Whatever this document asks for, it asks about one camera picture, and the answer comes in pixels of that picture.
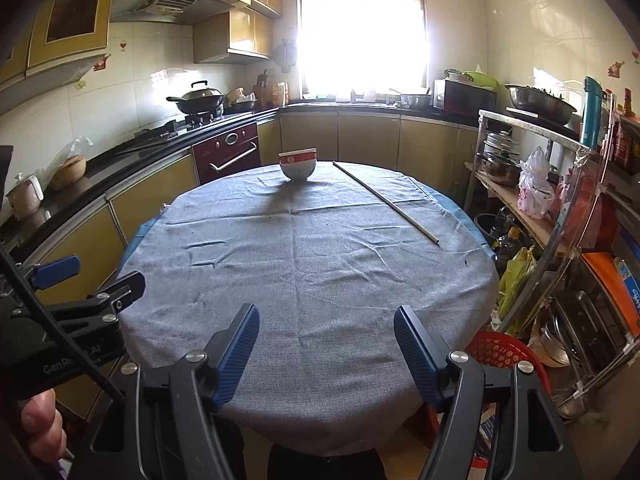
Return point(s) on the knife block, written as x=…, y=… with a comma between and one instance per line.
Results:
x=261, y=90

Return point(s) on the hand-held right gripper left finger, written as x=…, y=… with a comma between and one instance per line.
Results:
x=240, y=355

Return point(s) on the white and pink plastic bag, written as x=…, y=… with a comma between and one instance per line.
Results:
x=535, y=185

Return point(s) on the hanging round strainer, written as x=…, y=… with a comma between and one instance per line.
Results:
x=286, y=55

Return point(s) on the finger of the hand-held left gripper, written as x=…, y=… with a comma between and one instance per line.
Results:
x=125, y=287
x=57, y=271

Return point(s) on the teal thermos bottle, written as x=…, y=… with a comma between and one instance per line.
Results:
x=591, y=110

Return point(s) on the steel pot with lid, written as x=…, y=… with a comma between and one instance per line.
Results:
x=502, y=165

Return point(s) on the grey tablecloth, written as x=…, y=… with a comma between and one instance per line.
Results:
x=310, y=270

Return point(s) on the yellow framed wall cabinet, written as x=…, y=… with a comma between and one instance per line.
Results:
x=70, y=20

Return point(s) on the black wok with lid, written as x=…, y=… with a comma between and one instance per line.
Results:
x=197, y=97

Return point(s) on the bamboo basket in plastic bag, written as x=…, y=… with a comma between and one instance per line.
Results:
x=70, y=170

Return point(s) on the yellow green plastic bag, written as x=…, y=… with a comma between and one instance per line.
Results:
x=515, y=280

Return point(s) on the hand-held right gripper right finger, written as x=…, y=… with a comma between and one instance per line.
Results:
x=415, y=355

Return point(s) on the person's left hand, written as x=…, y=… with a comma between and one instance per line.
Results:
x=42, y=425

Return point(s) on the window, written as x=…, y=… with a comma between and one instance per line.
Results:
x=362, y=30

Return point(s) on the orange flat tray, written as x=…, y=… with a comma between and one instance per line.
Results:
x=612, y=285

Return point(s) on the green plastic basket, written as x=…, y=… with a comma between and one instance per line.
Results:
x=477, y=79

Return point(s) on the blue table cover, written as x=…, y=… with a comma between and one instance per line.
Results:
x=470, y=225

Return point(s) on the metal shelf rack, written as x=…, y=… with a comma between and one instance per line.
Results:
x=590, y=195

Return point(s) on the cooking oil bottle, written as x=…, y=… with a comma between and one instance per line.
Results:
x=510, y=235

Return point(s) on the bowls beside stove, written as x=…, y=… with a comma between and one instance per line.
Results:
x=240, y=100

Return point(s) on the gas stove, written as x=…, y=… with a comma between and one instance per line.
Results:
x=185, y=125

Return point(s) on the yellow base cabinets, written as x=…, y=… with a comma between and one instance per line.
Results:
x=150, y=210

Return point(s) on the dark sauce bottles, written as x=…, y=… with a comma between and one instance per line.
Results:
x=627, y=135

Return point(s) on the long wooden stick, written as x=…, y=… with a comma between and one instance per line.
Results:
x=385, y=202

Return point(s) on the small white cooker pot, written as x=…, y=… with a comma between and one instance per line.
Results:
x=22, y=197

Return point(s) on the red hanging plastic bag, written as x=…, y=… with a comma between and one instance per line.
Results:
x=582, y=215

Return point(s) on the microwave oven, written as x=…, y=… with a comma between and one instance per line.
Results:
x=467, y=96

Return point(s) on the red plastic basket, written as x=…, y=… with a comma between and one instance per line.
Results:
x=495, y=355

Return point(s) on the steel pot by sink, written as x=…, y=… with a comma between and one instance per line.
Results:
x=416, y=100

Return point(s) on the large metal basin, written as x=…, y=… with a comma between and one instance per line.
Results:
x=540, y=102

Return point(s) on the red oven door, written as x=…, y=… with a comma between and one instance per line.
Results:
x=225, y=152

